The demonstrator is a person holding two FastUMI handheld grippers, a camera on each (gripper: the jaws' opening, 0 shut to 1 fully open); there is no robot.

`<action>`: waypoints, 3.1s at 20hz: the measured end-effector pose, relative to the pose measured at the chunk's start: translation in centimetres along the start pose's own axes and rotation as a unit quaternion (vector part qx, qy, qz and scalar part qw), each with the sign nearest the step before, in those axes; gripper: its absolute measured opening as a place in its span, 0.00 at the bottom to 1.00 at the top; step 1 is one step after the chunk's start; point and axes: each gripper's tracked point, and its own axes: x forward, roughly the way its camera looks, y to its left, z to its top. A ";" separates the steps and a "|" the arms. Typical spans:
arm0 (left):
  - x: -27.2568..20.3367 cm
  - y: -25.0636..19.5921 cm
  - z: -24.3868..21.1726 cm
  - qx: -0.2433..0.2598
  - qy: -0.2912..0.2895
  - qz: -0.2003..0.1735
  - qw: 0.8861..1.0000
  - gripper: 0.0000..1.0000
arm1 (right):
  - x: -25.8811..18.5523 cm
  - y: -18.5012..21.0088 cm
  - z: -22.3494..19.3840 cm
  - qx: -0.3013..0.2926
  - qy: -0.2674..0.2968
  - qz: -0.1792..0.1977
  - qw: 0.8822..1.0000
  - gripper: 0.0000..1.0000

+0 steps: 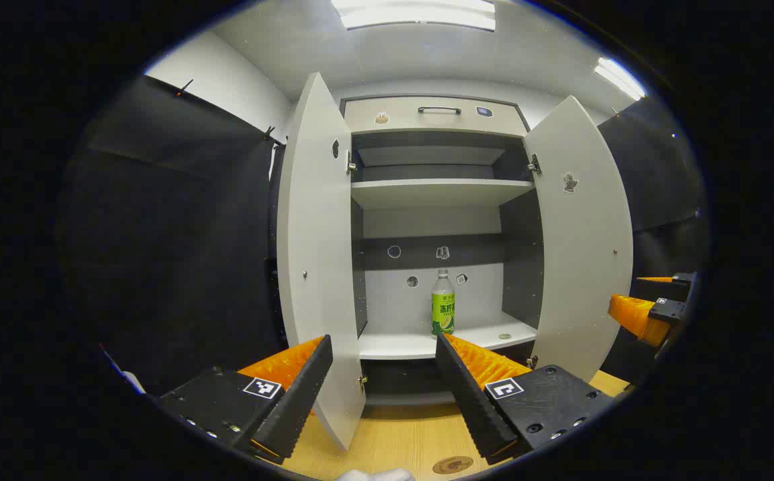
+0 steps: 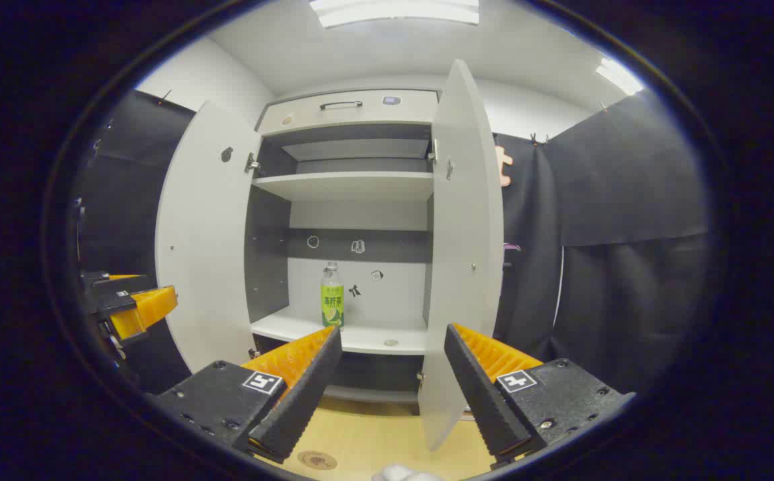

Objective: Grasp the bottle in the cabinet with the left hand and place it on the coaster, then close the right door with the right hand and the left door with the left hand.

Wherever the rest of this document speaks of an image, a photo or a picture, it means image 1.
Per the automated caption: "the clear bottle with green label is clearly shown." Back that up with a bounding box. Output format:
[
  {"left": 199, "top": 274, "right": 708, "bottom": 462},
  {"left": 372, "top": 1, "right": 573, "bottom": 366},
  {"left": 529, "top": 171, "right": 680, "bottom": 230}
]
[{"left": 431, "top": 269, "right": 456, "bottom": 338}]

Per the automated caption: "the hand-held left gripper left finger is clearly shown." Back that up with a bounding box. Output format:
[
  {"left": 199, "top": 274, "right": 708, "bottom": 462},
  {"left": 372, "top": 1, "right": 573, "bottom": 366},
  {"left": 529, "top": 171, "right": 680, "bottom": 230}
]
[{"left": 158, "top": 334, "right": 334, "bottom": 465}]

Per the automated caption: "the black backdrop cloth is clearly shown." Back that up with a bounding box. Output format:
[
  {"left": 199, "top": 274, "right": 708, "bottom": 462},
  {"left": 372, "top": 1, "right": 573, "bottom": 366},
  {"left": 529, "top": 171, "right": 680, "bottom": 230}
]
[
  {"left": 59, "top": 73, "right": 291, "bottom": 398},
  {"left": 598, "top": 97, "right": 708, "bottom": 385}
]

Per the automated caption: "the white cabinet door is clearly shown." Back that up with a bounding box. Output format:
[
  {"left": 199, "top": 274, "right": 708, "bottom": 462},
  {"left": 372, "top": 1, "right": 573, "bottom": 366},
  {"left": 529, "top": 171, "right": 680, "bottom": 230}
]
[
  {"left": 524, "top": 95, "right": 634, "bottom": 385},
  {"left": 277, "top": 72, "right": 368, "bottom": 452}
]

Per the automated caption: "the narrow ceiling light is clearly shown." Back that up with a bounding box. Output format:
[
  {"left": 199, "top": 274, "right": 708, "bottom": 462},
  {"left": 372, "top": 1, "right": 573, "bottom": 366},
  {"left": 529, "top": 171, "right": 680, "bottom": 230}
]
[{"left": 594, "top": 57, "right": 647, "bottom": 101}]

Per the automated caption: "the round brown coaster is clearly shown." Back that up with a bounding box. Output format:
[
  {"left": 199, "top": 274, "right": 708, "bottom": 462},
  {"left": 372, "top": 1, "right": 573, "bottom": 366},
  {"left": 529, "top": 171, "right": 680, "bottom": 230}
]
[{"left": 432, "top": 456, "right": 475, "bottom": 476}]

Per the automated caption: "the wide ceiling light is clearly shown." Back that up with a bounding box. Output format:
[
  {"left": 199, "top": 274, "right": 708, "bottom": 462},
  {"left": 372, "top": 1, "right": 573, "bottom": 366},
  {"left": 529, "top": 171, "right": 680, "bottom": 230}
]
[{"left": 332, "top": 0, "right": 497, "bottom": 31}]

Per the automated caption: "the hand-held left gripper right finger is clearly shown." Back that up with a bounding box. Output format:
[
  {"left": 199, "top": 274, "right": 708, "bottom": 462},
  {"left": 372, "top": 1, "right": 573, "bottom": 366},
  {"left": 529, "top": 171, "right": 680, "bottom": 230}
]
[{"left": 435, "top": 333, "right": 618, "bottom": 465}]

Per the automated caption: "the beige cabinet drawer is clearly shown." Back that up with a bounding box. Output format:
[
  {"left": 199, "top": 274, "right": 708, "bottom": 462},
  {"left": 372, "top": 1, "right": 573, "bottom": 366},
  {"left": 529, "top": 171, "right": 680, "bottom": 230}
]
[{"left": 344, "top": 97, "right": 529, "bottom": 138}]

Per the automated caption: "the white and grey cabinet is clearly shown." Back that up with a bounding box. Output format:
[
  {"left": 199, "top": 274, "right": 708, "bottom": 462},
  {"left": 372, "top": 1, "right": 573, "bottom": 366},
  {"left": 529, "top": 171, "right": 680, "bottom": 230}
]
[{"left": 340, "top": 94, "right": 541, "bottom": 408}]

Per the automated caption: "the white and red tag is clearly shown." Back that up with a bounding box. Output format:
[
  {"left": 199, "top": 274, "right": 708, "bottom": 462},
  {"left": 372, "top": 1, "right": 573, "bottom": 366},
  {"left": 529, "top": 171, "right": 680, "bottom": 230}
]
[{"left": 98, "top": 343, "right": 148, "bottom": 395}]

